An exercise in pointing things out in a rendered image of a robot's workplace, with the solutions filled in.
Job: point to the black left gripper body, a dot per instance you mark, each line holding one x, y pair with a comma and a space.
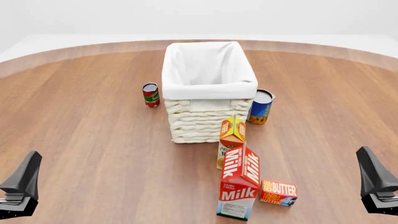
18, 207

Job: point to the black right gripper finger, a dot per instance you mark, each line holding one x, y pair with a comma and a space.
373, 172

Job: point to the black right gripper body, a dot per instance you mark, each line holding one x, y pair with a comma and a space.
381, 204

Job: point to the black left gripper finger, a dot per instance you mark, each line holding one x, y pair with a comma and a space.
25, 175

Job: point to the orange butter box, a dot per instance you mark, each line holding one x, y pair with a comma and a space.
278, 192

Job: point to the white woven basket with liner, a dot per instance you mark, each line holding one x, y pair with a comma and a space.
208, 93

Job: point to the blue soup can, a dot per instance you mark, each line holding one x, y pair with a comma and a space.
261, 109

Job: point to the red milk carton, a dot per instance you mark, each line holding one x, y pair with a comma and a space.
239, 182

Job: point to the orange juice carton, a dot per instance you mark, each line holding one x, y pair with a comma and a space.
231, 134

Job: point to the red tomato sauce can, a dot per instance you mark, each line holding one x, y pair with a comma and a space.
151, 95

